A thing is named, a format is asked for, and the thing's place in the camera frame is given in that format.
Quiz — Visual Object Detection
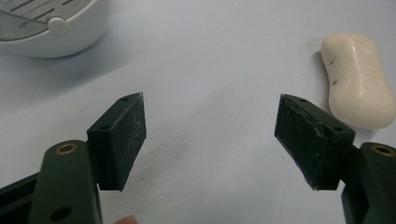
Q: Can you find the white soap dish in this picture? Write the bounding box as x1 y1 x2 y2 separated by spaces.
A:
0 0 112 59

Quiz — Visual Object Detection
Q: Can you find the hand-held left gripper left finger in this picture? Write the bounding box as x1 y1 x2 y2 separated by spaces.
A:
27 91 148 224

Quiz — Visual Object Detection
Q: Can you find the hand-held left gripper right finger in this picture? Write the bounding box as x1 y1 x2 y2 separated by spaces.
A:
274 93 396 224

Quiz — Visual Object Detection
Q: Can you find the cream soap bar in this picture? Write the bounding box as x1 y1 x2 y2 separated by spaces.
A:
320 33 396 130

